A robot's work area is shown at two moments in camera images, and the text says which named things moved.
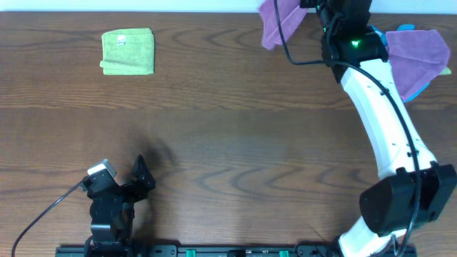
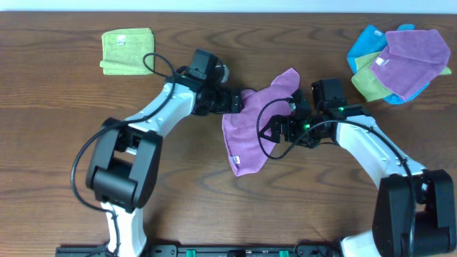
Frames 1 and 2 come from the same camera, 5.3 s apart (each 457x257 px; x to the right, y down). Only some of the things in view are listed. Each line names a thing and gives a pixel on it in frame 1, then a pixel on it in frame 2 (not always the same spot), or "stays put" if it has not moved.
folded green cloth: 128,52 stays put
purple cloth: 290,14 to 242,123
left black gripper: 119,189 to 235,101
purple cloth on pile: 416,57 stays put
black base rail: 236,250 stays put
